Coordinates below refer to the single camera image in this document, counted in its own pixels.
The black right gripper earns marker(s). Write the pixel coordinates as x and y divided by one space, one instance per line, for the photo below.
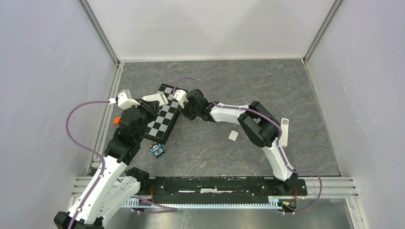
184 110

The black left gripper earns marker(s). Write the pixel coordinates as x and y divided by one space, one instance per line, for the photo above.
152 107

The white remote control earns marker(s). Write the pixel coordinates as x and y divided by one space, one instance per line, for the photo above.
159 98

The white battery cover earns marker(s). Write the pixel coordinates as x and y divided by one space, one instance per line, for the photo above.
233 135

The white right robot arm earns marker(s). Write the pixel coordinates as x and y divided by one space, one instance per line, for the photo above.
260 126

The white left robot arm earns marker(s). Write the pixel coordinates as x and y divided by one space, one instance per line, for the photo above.
100 201

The black white chessboard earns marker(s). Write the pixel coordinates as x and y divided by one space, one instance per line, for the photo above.
160 129

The orange tape roll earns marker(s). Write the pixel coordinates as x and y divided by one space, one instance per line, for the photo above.
116 121

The blue owl eraser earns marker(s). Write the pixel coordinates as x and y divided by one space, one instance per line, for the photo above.
156 149

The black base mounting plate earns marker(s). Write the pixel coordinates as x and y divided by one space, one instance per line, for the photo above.
216 190

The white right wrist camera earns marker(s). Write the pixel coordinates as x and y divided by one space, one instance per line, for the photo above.
181 97

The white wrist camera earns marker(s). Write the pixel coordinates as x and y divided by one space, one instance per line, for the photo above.
124 100
181 97

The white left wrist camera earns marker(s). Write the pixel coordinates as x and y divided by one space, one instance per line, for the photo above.
124 100

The white slotted cable duct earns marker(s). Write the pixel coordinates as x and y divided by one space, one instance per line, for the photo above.
140 204

